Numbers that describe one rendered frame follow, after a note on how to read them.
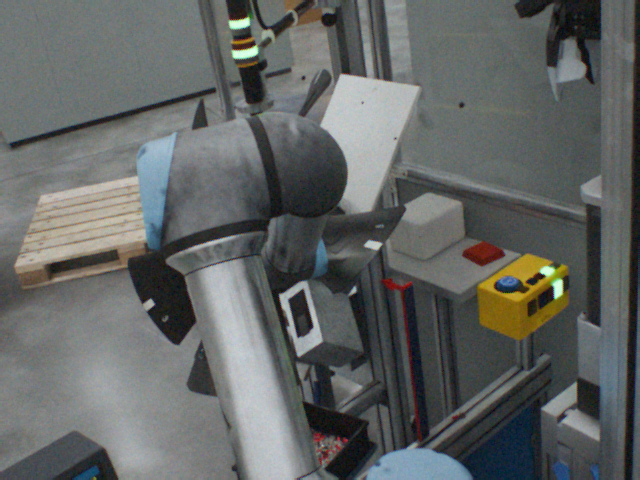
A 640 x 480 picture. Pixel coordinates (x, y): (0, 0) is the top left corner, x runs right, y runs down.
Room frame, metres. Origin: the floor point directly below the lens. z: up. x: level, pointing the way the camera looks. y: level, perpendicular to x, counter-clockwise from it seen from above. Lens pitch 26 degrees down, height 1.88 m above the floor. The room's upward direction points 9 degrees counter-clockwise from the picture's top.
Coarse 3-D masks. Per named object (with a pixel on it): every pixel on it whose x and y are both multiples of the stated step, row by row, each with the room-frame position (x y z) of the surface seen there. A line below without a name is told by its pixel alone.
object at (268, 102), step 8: (264, 64) 1.48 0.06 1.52; (264, 80) 1.48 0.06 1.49; (264, 88) 1.48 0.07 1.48; (264, 96) 1.47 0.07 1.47; (240, 104) 1.45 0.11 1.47; (248, 104) 1.44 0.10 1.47; (256, 104) 1.44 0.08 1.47; (264, 104) 1.43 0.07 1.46; (272, 104) 1.45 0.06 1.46; (240, 112) 1.44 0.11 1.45; (248, 112) 1.43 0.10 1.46; (256, 112) 1.43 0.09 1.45
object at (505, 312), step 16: (528, 256) 1.42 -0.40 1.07; (512, 272) 1.37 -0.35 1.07; (528, 272) 1.36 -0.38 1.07; (560, 272) 1.34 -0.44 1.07; (480, 288) 1.33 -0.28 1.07; (496, 288) 1.31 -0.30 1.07; (544, 288) 1.31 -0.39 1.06; (480, 304) 1.33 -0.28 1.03; (496, 304) 1.30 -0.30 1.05; (512, 304) 1.27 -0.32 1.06; (560, 304) 1.34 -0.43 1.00; (480, 320) 1.34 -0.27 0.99; (496, 320) 1.30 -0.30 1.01; (512, 320) 1.27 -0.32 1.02; (528, 320) 1.28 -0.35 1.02; (544, 320) 1.30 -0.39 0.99; (512, 336) 1.27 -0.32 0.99
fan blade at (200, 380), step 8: (280, 304) 1.41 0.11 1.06; (280, 312) 1.39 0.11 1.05; (288, 344) 1.34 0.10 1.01; (288, 352) 1.32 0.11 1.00; (192, 368) 1.34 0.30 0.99; (200, 368) 1.33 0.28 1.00; (208, 368) 1.32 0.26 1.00; (296, 368) 1.29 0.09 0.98; (192, 376) 1.32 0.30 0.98; (200, 376) 1.32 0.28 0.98; (208, 376) 1.31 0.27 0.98; (296, 376) 1.28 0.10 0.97; (192, 384) 1.31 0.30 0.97; (200, 384) 1.31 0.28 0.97; (208, 384) 1.30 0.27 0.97; (200, 392) 1.30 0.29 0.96; (208, 392) 1.29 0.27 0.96
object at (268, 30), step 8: (256, 0) 1.55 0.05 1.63; (304, 0) 1.85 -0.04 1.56; (256, 8) 1.55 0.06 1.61; (296, 8) 1.78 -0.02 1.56; (256, 16) 1.55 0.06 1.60; (288, 16) 1.71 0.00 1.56; (296, 16) 1.74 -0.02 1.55; (264, 24) 1.57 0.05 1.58; (280, 24) 1.65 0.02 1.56; (296, 24) 1.74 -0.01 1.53; (264, 32) 1.59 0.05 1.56; (272, 32) 1.58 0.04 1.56; (272, 40) 1.58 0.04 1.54
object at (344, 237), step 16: (384, 208) 1.39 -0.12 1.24; (400, 208) 1.37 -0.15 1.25; (336, 224) 1.40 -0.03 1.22; (352, 224) 1.38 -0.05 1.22; (368, 224) 1.36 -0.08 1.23; (336, 240) 1.34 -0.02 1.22; (352, 240) 1.32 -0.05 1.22; (368, 240) 1.31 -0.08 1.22; (384, 240) 1.29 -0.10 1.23; (336, 256) 1.29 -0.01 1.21; (352, 256) 1.28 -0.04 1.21; (368, 256) 1.27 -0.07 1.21; (336, 272) 1.26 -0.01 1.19; (352, 272) 1.24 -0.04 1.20; (336, 288) 1.23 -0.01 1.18
